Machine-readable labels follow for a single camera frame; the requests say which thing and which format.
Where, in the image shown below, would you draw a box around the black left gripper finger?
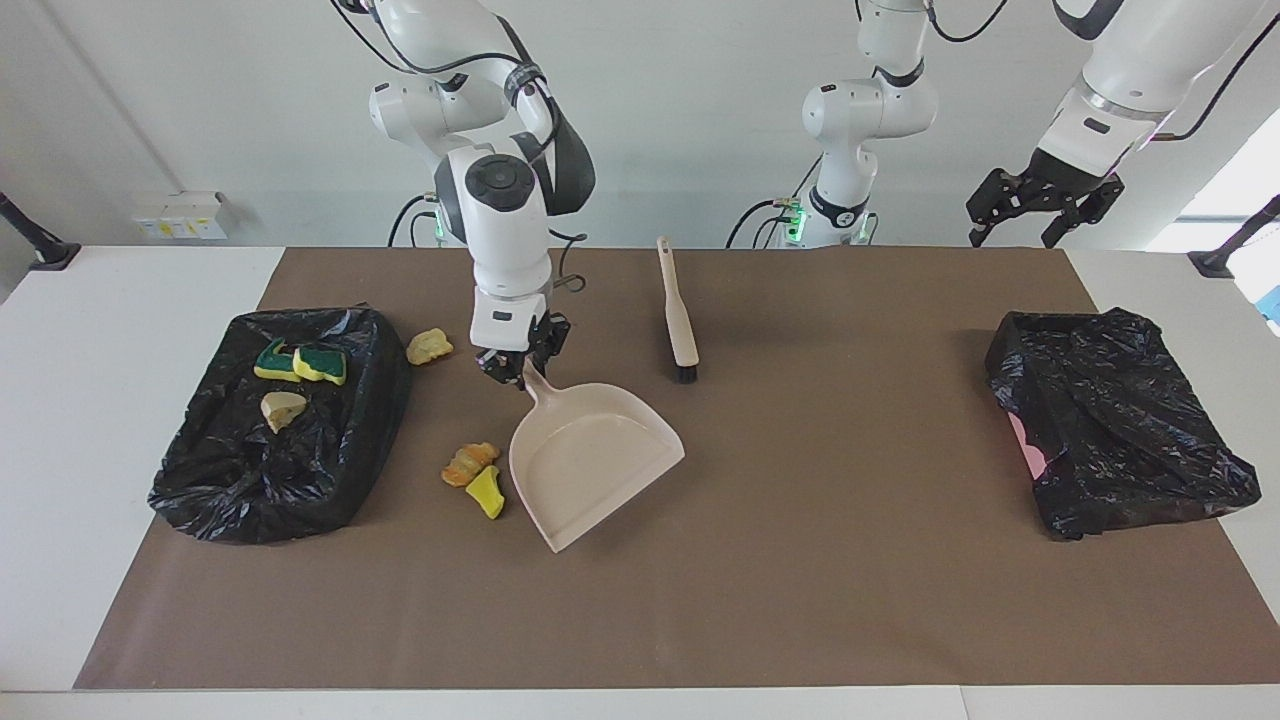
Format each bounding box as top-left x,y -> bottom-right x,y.
966,168 -> 1036,249
1042,190 -> 1093,249

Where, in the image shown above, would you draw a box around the pale yellow sponge chunk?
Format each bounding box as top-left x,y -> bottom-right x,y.
405,328 -> 455,367

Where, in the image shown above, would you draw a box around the orange striped sponge piece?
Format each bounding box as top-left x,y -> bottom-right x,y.
441,441 -> 502,489

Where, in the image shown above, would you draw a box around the beige plastic dustpan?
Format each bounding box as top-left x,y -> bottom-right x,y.
508,362 -> 687,554

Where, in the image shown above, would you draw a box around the yellow sponge wedge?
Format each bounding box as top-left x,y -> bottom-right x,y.
465,465 -> 508,521

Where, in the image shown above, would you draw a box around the beige hand brush black bristles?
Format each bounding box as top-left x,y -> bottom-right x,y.
656,236 -> 701,385

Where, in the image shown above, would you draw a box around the green yellow curved sponge piece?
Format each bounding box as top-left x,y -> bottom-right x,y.
292,343 -> 348,387

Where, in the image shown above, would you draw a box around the beige sponge chunk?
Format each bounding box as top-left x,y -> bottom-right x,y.
261,391 -> 309,435

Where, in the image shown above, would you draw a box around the yellow sponge piece green backing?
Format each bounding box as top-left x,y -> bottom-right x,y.
253,340 -> 301,383

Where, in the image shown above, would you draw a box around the black bag lined pink bin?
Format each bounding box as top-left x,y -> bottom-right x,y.
985,307 -> 1263,542

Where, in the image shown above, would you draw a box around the brown paper table mat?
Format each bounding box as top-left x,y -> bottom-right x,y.
75,247 -> 1280,691

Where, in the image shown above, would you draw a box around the black camera stand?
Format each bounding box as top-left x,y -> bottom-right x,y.
1188,193 -> 1280,280
0,190 -> 83,273

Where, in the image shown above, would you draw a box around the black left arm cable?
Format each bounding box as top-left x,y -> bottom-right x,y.
925,0 -> 1280,141

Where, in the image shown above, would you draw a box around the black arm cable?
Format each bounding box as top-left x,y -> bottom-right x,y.
335,0 -> 591,296
925,0 -> 1280,141

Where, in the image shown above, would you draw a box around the black right base cable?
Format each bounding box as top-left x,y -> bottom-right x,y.
388,193 -> 441,248

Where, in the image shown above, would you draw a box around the black base cable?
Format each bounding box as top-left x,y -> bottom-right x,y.
388,193 -> 441,248
725,197 -> 801,249

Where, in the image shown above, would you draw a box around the black left base cable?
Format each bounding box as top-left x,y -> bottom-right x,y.
725,197 -> 801,249

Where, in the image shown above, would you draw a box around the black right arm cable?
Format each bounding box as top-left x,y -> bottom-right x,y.
335,0 -> 591,296

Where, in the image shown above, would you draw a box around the white wall socket box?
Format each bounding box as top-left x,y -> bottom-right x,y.
132,190 -> 231,241

